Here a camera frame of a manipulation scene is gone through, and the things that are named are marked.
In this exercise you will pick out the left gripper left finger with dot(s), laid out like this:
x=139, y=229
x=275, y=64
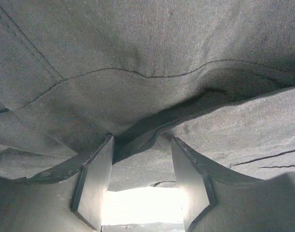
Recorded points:
x=66, y=198

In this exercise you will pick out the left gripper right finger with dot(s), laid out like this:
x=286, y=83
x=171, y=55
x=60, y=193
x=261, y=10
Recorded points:
x=217, y=199

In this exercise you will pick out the black long sleeve shirt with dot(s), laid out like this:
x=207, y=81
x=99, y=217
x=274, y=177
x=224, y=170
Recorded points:
x=218, y=74

